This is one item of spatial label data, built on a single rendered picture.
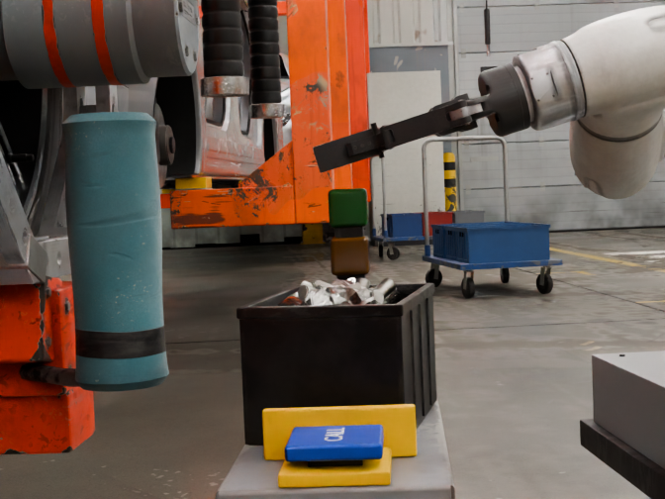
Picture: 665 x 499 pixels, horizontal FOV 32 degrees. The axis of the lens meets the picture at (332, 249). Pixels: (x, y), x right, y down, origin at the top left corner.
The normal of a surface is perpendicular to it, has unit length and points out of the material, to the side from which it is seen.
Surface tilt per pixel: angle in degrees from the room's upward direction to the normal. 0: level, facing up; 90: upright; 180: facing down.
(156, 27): 109
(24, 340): 80
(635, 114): 148
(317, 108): 90
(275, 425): 90
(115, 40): 116
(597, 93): 121
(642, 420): 90
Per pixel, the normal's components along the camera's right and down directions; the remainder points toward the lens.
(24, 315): -0.07, -0.12
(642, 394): -1.00, 0.04
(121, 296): 0.28, 0.07
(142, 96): 0.91, 0.02
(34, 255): 1.00, -0.04
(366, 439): -0.04, -1.00
